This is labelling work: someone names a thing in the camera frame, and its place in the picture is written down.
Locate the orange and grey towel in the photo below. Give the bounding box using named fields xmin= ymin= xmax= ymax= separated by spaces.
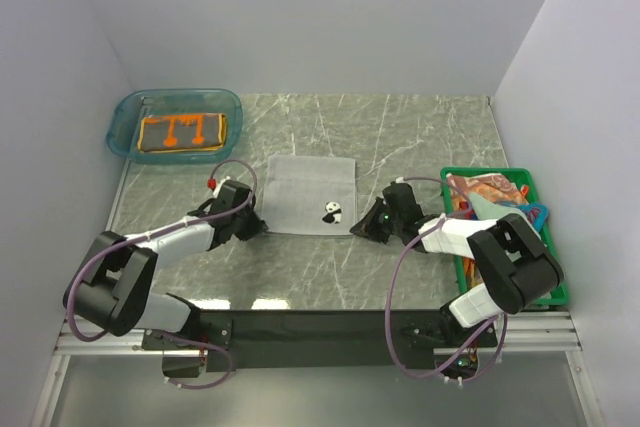
xmin=137 ymin=113 xmax=227 ymax=154

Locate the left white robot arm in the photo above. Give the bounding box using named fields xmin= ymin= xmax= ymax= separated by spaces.
xmin=63 ymin=178 xmax=266 ymax=349

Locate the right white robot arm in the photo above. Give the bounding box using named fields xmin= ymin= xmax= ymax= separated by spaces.
xmin=350 ymin=178 xmax=564 ymax=346

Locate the green plastic tray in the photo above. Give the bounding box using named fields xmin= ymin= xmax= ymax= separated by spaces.
xmin=440 ymin=166 xmax=569 ymax=310

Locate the pale green towel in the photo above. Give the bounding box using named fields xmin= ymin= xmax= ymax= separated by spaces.
xmin=468 ymin=192 xmax=527 ymax=220

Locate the brown patterned towel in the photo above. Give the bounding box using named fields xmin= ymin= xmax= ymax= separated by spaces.
xmin=446 ymin=173 xmax=528 ymax=209

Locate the red and blue cloth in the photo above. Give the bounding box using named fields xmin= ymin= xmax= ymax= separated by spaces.
xmin=454 ymin=200 xmax=549 ymax=235

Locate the teal transparent plastic bin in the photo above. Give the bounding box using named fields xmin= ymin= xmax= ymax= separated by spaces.
xmin=106 ymin=89 xmax=244 ymax=165

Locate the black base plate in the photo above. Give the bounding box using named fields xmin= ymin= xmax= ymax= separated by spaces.
xmin=142 ymin=309 xmax=471 ymax=378

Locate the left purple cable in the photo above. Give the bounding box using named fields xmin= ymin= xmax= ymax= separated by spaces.
xmin=65 ymin=159 xmax=259 ymax=391

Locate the purple cable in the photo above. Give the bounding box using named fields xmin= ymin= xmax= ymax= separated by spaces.
xmin=65 ymin=159 xmax=259 ymax=391
xmin=383 ymin=175 xmax=509 ymax=381

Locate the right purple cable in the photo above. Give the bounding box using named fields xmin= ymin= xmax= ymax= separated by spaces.
xmin=383 ymin=175 xmax=509 ymax=381

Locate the aluminium rail frame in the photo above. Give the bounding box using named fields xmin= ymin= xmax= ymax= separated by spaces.
xmin=32 ymin=312 xmax=605 ymax=426

